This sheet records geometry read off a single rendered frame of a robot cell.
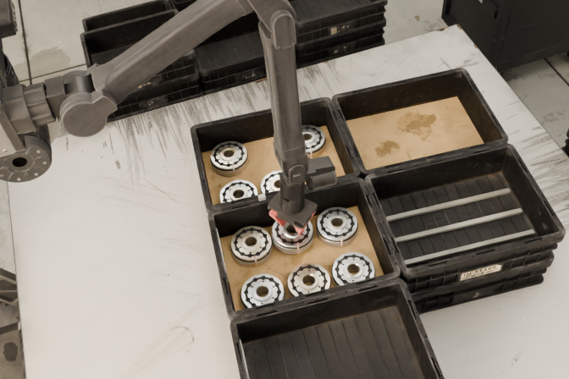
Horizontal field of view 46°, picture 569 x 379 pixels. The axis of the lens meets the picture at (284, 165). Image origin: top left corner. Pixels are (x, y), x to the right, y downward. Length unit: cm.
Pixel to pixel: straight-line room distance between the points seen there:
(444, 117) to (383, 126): 18
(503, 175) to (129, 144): 113
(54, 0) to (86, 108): 296
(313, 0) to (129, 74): 184
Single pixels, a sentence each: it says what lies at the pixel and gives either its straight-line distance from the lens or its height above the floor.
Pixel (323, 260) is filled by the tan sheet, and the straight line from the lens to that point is 169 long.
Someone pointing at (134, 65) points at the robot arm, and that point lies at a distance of 121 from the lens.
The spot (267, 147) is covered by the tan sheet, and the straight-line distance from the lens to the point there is 192.
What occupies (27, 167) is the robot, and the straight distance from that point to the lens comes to 166.
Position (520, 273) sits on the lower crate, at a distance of 176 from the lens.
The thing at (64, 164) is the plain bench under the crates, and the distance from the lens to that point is 221.
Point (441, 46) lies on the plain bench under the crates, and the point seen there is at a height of 70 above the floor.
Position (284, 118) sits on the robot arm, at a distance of 136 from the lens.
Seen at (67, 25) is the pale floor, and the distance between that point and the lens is 394.
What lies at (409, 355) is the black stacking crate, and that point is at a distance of 158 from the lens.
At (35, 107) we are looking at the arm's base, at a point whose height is 147.
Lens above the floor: 227
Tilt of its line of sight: 50 degrees down
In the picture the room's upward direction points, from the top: 6 degrees counter-clockwise
